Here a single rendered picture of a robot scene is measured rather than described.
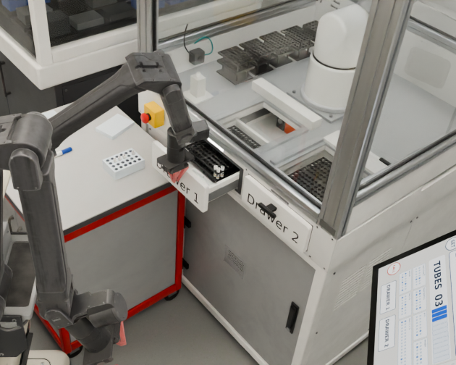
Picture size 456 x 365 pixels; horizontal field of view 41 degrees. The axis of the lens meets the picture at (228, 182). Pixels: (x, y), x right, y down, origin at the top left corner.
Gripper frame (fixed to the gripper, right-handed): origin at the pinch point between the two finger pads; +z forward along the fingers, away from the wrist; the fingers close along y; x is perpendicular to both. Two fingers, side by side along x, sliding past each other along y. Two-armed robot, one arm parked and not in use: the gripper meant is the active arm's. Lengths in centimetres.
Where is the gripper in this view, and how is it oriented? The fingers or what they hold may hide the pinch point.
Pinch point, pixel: (175, 179)
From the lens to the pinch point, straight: 195.1
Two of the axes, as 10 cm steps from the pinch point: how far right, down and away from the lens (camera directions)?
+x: -6.4, -5.5, 5.4
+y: 7.7, -3.8, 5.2
